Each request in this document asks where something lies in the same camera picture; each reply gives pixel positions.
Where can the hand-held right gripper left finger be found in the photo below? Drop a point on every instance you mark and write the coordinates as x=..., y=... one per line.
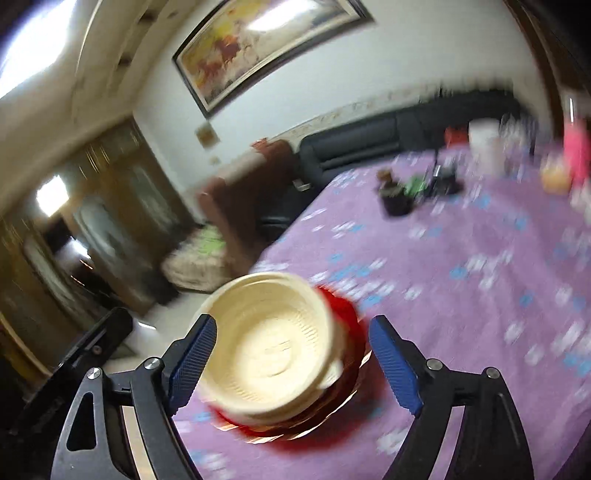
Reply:
x=191, y=364

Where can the small yellow container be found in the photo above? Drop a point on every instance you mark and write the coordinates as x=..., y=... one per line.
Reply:
x=555, y=177

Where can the wooden door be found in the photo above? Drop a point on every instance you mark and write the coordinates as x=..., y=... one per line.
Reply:
x=129, y=221

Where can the clear bottle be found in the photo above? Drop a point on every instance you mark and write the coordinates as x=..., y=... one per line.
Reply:
x=519, y=136

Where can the brown armchair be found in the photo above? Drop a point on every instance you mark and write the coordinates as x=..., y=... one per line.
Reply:
x=249, y=207

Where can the framed wall painting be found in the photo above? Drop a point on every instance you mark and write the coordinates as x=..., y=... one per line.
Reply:
x=258, y=50

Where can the small yellow wall picture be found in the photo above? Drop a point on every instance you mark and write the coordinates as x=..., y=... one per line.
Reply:
x=206, y=136

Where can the dark sofa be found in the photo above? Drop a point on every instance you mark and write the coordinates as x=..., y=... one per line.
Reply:
x=360, y=138

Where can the black metal gadget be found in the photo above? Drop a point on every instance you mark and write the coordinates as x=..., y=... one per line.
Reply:
x=445, y=177

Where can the pink sleeved bottle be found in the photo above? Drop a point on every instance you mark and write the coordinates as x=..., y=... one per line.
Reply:
x=579, y=152

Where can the dark cup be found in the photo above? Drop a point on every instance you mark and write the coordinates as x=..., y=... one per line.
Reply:
x=395, y=198

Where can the purple floral tablecloth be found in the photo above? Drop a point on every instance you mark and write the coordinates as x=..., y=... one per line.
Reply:
x=461, y=300

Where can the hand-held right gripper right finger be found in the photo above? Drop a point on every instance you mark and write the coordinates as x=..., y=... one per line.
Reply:
x=395, y=364

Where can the large cream colander bowl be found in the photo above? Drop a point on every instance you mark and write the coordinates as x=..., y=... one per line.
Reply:
x=258, y=414

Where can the red plastic bag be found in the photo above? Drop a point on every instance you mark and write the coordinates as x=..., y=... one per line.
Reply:
x=456, y=137

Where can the white plastic container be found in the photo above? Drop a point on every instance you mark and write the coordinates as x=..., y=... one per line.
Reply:
x=485, y=147

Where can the green packet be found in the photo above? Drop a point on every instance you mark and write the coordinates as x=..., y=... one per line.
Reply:
x=415, y=187

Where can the red plate with gold rim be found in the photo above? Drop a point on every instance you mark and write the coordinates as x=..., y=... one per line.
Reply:
x=344, y=323

